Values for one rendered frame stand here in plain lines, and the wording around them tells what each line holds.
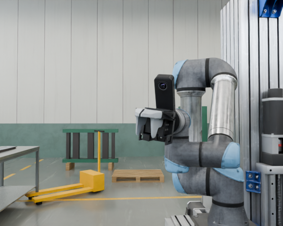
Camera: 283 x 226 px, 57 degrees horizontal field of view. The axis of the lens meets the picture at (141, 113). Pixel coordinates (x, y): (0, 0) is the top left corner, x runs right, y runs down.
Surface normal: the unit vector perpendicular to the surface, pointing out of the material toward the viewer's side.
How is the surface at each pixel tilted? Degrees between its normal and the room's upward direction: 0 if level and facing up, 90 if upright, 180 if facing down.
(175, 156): 90
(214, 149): 61
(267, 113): 90
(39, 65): 90
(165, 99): 122
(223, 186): 90
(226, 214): 72
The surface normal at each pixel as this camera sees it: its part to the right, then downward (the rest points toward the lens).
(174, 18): 0.07, -0.03
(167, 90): -0.33, 0.51
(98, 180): 0.65, -0.02
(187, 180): -0.37, -0.02
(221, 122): -0.21, -0.69
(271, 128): -0.65, -0.02
